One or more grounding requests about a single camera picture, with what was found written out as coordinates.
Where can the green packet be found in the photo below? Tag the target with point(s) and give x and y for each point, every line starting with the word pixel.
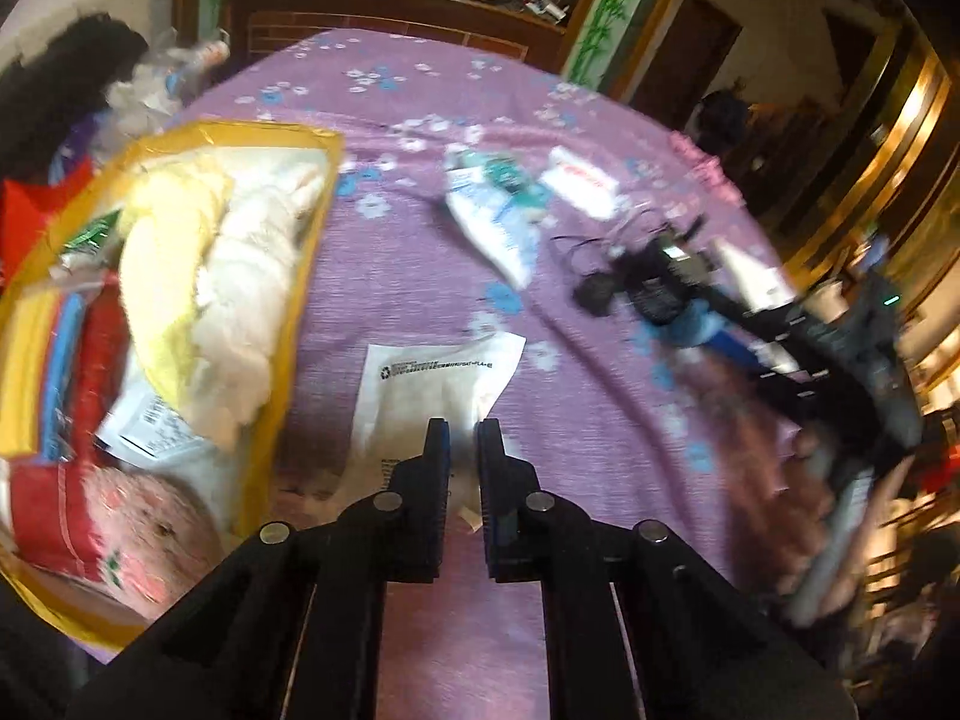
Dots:
pixel 90 236

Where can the pink cloth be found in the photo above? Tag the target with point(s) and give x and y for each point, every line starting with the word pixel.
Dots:
pixel 705 165

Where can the wooden headboard cabinet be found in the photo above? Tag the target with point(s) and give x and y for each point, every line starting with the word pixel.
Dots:
pixel 390 22

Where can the white labelled packet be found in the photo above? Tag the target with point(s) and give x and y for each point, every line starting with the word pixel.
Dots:
pixel 161 427

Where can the white foam box yellow tape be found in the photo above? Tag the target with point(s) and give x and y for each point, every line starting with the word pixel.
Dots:
pixel 300 255

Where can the bamboo print wall panel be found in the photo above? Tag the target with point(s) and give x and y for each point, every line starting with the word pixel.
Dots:
pixel 611 15

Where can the white printed plastic bag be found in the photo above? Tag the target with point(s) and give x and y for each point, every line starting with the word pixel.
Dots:
pixel 427 390

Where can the red bag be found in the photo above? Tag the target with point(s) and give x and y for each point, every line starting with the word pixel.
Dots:
pixel 37 210

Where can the cream fluffy plush toy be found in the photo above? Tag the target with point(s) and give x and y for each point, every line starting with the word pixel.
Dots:
pixel 217 277

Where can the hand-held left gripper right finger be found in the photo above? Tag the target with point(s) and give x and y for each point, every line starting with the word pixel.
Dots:
pixel 489 472

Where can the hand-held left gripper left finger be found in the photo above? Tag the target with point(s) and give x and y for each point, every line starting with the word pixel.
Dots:
pixel 439 465

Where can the yellow packet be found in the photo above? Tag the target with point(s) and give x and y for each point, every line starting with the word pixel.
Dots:
pixel 26 375

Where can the clear printed plastic packet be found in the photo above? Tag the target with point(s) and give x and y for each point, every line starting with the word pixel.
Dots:
pixel 495 210

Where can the pink plush toy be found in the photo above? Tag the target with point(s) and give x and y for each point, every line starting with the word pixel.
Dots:
pixel 150 532

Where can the black bag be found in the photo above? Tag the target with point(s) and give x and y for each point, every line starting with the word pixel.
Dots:
pixel 67 82

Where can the purple floral bedsheet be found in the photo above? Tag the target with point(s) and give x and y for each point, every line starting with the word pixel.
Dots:
pixel 420 277

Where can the white paper red print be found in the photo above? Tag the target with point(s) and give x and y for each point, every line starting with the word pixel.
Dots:
pixel 581 180

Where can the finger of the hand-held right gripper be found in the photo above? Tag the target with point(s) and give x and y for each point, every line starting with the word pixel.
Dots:
pixel 757 319
pixel 780 386

